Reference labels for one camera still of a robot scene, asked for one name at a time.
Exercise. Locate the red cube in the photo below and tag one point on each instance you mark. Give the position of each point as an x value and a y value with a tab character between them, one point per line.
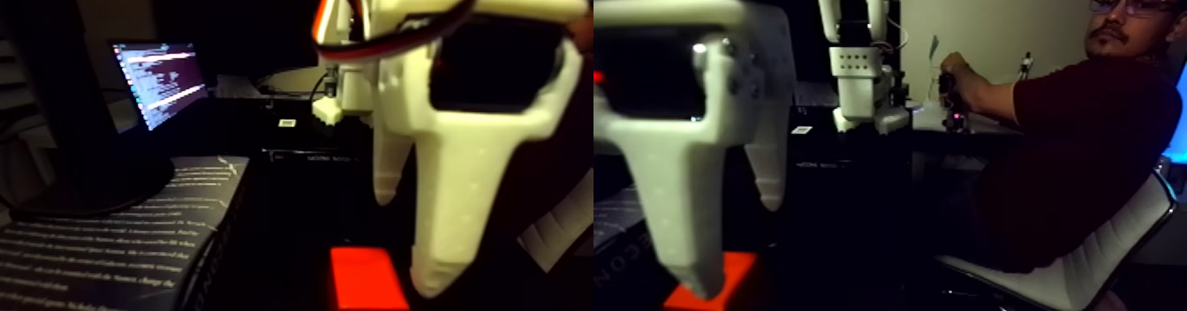
366	277

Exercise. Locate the black monitor with round base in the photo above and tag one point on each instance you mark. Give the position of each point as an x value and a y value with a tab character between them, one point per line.
56	90

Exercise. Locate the black box with small print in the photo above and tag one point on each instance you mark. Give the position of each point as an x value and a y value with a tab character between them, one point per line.
320	155

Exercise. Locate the dark box with white text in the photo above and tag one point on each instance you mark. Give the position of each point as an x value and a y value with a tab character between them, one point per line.
111	248

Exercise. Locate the small white sticker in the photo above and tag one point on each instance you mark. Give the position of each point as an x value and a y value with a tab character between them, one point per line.
287	123

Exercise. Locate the person's hand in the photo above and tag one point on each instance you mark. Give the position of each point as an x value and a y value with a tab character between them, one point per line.
955	72

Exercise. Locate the black wide monitor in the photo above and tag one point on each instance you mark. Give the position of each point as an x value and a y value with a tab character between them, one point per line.
260	25

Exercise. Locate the open laptop with lit screen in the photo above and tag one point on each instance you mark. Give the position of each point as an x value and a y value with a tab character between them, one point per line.
159	79

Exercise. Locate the small figurine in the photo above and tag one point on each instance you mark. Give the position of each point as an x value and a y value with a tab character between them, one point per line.
1026	67

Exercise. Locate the person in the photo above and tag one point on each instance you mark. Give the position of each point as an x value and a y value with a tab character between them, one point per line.
1085	136

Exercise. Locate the white office chair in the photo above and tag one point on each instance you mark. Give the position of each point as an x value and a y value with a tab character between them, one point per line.
1094	271

